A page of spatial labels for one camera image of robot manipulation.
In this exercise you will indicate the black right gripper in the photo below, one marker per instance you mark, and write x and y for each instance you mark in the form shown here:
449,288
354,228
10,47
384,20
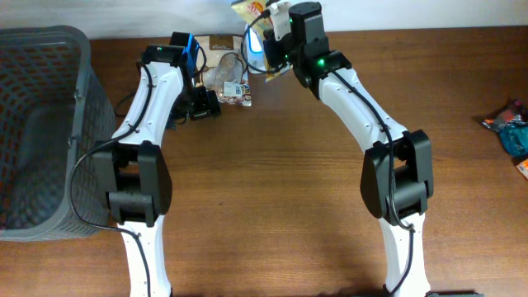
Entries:
270,53

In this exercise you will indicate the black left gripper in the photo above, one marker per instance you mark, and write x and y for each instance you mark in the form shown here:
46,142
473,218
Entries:
204,104

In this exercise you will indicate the beige brown cookie pouch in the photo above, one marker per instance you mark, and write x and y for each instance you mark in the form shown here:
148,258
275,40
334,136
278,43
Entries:
224,70

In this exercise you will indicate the yellow blue snack bag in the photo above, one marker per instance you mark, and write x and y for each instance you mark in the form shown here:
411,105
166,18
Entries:
257,17

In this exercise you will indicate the black red snack packet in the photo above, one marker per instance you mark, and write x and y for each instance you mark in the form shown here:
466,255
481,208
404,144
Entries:
513,114

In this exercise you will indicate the teal mouthwash bottle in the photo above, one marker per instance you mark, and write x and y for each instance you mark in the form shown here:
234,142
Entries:
514,140

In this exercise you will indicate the orange tissue pack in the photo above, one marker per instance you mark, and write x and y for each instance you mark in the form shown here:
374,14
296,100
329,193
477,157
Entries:
522,168

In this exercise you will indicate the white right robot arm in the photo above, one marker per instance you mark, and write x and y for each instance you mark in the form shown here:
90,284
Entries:
397,176

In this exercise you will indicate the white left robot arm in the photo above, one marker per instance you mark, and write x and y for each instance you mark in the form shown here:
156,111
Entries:
130,167

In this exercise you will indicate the white barcode scanner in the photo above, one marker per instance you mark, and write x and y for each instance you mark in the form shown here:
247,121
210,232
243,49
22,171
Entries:
254,52

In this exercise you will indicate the grey plastic mesh basket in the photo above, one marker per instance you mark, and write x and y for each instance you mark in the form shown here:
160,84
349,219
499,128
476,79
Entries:
53,109

